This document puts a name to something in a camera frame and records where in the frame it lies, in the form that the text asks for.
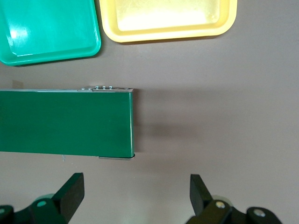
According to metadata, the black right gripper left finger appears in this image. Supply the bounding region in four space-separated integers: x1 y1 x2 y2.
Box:
0 172 85 224

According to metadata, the green plastic tray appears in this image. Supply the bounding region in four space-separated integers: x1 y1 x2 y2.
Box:
0 0 102 67

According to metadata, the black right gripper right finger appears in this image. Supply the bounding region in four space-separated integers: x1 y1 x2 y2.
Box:
186 174 284 224

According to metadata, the yellow plastic tray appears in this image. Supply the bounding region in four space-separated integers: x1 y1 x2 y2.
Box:
99 0 238 43

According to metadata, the green conveyor belt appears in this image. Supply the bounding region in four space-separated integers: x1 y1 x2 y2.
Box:
0 85 136 161

